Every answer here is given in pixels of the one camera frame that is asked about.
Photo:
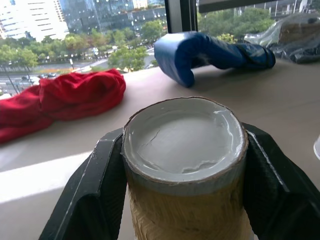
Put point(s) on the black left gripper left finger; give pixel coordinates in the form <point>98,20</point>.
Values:
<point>82,200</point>

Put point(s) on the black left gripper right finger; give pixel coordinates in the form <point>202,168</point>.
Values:
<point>280,197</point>

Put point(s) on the brown paper cup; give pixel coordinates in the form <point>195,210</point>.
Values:
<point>185,160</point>

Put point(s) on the white paper cup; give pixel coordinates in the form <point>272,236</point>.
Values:
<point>317,147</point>

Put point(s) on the red cloth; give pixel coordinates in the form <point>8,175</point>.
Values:
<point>67,100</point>

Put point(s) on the clear plastic bag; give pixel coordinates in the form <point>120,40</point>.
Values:
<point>292,37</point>

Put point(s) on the blue rubber glove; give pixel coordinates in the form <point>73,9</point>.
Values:
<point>200,53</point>

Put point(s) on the dark window frame post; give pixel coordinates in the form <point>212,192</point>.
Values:
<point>181,16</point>

